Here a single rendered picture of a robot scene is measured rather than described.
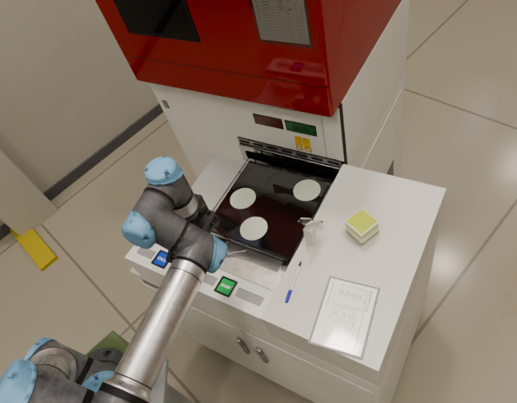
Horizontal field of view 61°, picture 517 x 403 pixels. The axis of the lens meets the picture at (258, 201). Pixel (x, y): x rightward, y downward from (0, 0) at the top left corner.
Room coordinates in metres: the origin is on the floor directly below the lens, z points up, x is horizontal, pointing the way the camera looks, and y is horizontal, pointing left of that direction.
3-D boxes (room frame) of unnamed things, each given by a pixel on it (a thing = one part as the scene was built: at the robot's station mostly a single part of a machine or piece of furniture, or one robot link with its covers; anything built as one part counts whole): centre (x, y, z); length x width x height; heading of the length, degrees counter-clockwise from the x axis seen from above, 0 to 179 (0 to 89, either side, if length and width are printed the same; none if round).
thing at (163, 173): (0.70, 0.18, 1.45); 0.09 x 0.08 x 0.11; 144
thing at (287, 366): (0.86, -0.01, 0.41); 0.96 x 0.64 x 0.82; 46
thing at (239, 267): (0.79, 0.15, 0.87); 0.36 x 0.08 x 0.03; 46
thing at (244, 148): (1.16, -0.16, 0.89); 0.44 x 0.02 x 0.10; 46
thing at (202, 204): (0.71, 0.17, 1.30); 0.09 x 0.08 x 0.12; 136
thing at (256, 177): (0.99, -0.03, 0.90); 0.34 x 0.34 x 0.01; 46
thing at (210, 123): (1.29, -0.05, 1.02); 0.81 x 0.03 x 0.40; 46
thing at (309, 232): (0.74, -0.12, 1.03); 0.06 x 0.04 x 0.13; 136
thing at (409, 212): (0.66, -0.23, 0.89); 0.62 x 0.35 x 0.14; 136
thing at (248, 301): (0.78, 0.27, 0.89); 0.55 x 0.09 x 0.14; 46
